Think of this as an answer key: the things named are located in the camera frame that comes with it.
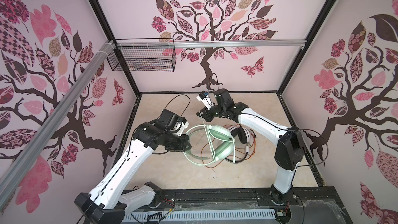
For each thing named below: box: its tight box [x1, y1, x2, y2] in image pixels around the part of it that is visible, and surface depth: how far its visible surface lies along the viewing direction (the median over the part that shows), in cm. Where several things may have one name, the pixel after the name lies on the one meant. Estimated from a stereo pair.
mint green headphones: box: [183, 124, 236, 166], surface depth 64 cm
